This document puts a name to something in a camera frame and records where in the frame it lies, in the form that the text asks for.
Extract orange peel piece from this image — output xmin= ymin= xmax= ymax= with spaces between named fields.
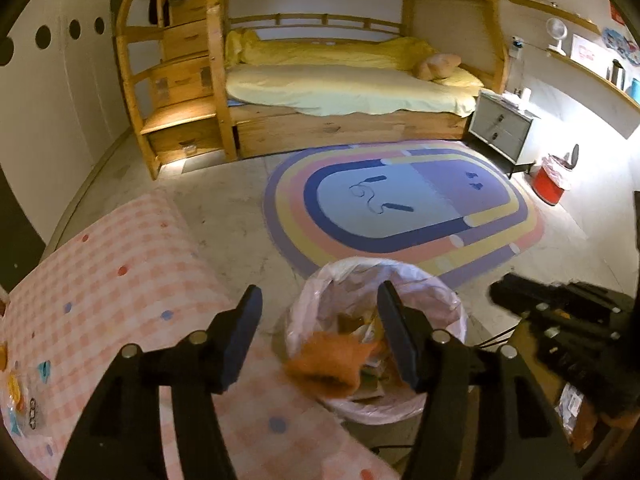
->
xmin=284 ymin=332 xmax=386 ymax=401

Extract grey nightstand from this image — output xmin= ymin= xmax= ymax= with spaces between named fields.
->
xmin=467 ymin=89 xmax=542 ymax=180

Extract white picture frame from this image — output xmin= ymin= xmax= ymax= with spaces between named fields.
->
xmin=570 ymin=34 xmax=603 ymax=66

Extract cardboard box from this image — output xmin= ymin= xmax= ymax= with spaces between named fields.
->
xmin=500 ymin=315 xmax=626 ymax=461

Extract tan plush toy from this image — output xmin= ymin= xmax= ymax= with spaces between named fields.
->
xmin=414 ymin=52 xmax=462 ymax=81

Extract wooden stair drawers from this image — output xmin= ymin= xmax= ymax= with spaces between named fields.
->
xmin=114 ymin=0 xmax=236 ymax=181

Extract curved wall shelf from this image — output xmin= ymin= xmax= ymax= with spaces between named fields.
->
xmin=502 ymin=0 xmax=640 ymax=111

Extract white wardrobe with dark panel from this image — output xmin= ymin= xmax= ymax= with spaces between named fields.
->
xmin=0 ymin=0 xmax=131 ymax=291

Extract small white desk fan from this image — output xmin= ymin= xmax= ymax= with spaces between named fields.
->
xmin=545 ymin=17 xmax=568 ymax=56

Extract pale yellow bed sheet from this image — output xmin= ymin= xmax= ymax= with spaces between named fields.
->
xmin=225 ymin=64 xmax=478 ymax=117

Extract trash bin with pink bag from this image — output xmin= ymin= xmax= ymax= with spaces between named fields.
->
xmin=285 ymin=256 xmax=468 ymax=426

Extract yellow blanket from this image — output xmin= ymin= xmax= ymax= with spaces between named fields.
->
xmin=224 ymin=29 xmax=441 ymax=71

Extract wooden bunk bed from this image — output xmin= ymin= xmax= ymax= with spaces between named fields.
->
xmin=112 ymin=0 xmax=511 ymax=181

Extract jump rope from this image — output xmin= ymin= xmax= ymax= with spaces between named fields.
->
xmin=349 ymin=174 xmax=415 ymax=216

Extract red bin with pink bag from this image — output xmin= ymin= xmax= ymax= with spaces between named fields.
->
xmin=530 ymin=155 xmax=573 ymax=206

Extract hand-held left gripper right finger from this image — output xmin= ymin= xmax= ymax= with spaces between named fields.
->
xmin=376 ymin=280 xmax=583 ymax=480

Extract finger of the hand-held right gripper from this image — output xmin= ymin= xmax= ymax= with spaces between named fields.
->
xmin=525 ymin=307 xmax=640 ymax=423
xmin=489 ymin=274 xmax=638 ymax=328

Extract yellow pillow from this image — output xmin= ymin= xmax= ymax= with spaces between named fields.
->
xmin=432 ymin=67 xmax=485 ymax=88

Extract striped oval rug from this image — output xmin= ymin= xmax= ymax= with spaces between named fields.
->
xmin=264 ymin=140 xmax=546 ymax=288

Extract clear plastic wrapper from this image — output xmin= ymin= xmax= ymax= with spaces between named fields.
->
xmin=0 ymin=345 xmax=51 ymax=441

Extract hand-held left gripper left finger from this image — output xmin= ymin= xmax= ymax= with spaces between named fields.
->
xmin=55 ymin=284 xmax=263 ymax=480

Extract pink checked tablecloth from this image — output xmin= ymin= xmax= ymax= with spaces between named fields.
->
xmin=0 ymin=191 xmax=401 ymax=480

